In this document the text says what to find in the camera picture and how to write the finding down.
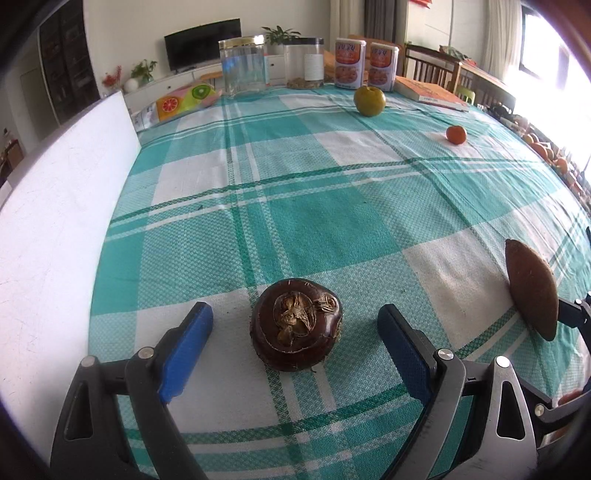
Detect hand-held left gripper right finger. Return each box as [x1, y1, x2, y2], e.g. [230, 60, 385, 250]
[378, 304, 539, 480]

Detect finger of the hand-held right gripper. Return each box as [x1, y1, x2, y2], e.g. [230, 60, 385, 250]
[556, 291, 591, 352]
[522, 369, 591, 448]

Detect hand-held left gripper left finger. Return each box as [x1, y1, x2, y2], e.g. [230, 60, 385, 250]
[51, 302, 214, 480]

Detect small brown sweet potato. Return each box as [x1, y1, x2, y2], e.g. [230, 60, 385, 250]
[505, 238, 560, 342]

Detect large dark brown water chestnut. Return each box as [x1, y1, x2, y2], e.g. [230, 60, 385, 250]
[252, 278, 343, 372]

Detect white cardboard box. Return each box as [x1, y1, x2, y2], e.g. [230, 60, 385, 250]
[0, 90, 141, 416]

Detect teal checked tablecloth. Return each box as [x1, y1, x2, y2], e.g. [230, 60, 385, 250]
[88, 83, 591, 476]

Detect white printed packet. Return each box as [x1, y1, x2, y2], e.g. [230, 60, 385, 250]
[130, 104, 160, 133]

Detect wooden desk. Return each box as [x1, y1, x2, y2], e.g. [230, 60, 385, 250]
[457, 60, 516, 112]

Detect fruit print pouch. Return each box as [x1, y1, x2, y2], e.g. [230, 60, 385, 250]
[154, 79, 222, 121]

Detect green apple far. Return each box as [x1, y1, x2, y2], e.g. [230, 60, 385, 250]
[354, 85, 386, 117]

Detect orange book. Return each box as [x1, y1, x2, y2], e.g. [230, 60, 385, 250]
[393, 76, 469, 112]

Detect window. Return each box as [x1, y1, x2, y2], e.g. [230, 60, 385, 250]
[519, 0, 591, 171]

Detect white television cabinet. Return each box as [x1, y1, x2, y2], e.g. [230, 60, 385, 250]
[122, 53, 287, 109]

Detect red flowers in vase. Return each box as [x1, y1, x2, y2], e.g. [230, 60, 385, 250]
[102, 66, 123, 96]

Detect red and white can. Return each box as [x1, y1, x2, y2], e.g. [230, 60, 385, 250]
[335, 38, 366, 90]
[367, 42, 400, 92]

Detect leafy green potted plant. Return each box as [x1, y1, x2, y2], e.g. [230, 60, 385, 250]
[130, 59, 158, 84]

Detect white curtain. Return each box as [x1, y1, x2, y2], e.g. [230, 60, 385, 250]
[485, 0, 525, 79]

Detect dark wooden chair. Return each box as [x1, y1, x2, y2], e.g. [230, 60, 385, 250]
[404, 43, 462, 93]

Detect glass jar with gold lid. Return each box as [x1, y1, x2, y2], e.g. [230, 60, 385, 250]
[218, 35, 269, 100]

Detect clear jar with black lid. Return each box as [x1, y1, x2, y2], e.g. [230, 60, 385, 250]
[284, 38, 325, 89]

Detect black television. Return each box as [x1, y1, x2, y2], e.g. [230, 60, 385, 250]
[165, 18, 242, 72]

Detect dark glass bookcase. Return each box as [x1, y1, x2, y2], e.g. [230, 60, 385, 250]
[38, 0, 100, 125]

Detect large green potted plant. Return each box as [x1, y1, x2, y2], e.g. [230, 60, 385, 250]
[262, 25, 301, 47]

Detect grey curtain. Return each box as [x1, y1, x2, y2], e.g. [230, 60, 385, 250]
[365, 0, 407, 44]

